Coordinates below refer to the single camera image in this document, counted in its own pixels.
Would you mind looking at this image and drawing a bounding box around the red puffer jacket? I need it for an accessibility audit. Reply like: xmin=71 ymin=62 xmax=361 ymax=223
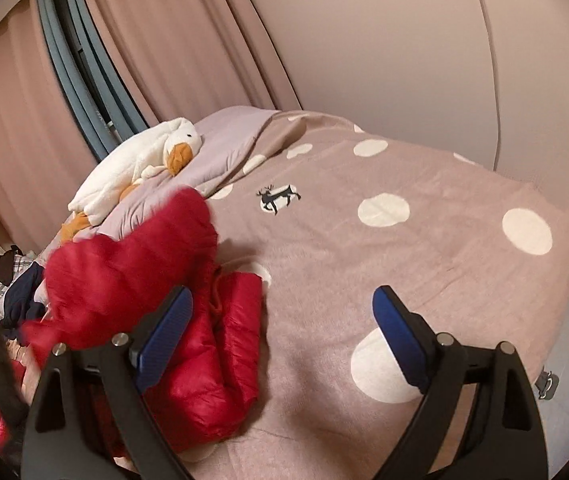
xmin=21 ymin=188 xmax=262 ymax=453

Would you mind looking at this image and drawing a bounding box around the navy blue garment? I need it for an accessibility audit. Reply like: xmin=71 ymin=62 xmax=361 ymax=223
xmin=0 ymin=262 xmax=47 ymax=347

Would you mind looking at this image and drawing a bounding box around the black garment by pillow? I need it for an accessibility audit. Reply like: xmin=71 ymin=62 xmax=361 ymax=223
xmin=0 ymin=244 xmax=23 ymax=286

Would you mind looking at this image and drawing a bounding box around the pink polka dot blanket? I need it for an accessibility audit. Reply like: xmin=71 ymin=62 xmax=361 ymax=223
xmin=185 ymin=113 xmax=569 ymax=479

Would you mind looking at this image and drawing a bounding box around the white goose plush toy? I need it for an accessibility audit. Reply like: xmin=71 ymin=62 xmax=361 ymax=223
xmin=59 ymin=117 xmax=204 ymax=243

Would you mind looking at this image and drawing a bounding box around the blue-grey curtain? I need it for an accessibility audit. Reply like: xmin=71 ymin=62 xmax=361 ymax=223
xmin=36 ymin=0 xmax=148 ymax=162

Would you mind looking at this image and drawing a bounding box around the lilac quilt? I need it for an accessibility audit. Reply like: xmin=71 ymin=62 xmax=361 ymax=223
xmin=38 ymin=104 xmax=281 ymax=261

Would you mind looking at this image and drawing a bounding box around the pink curtain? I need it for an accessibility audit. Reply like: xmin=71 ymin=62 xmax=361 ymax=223
xmin=0 ymin=0 xmax=299 ymax=250

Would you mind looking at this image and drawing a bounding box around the metal bed frame bracket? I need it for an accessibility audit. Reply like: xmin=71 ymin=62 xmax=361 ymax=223
xmin=534 ymin=370 xmax=560 ymax=401

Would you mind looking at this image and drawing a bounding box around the thin wall cable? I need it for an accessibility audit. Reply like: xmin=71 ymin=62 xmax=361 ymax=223
xmin=461 ymin=0 xmax=505 ymax=172

